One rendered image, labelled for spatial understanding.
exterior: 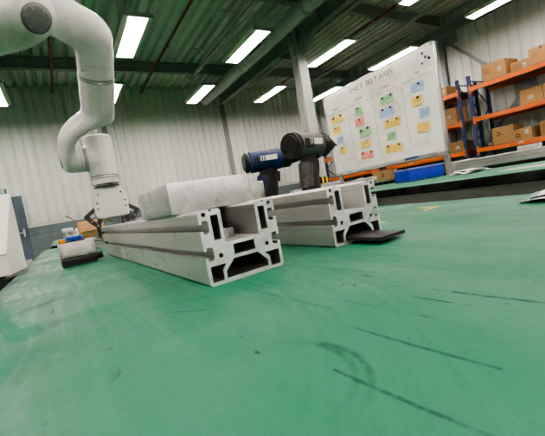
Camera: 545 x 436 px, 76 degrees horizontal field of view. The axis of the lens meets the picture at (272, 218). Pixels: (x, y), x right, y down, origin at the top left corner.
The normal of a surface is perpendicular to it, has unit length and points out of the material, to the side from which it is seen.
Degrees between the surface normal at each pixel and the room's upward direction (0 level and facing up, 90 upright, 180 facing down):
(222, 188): 90
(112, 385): 0
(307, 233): 90
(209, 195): 90
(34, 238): 90
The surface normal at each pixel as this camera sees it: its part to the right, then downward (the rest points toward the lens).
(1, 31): 0.03, 0.88
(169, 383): -0.18, -0.98
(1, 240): 0.17, -0.70
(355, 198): -0.82, 0.18
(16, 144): 0.51, -0.04
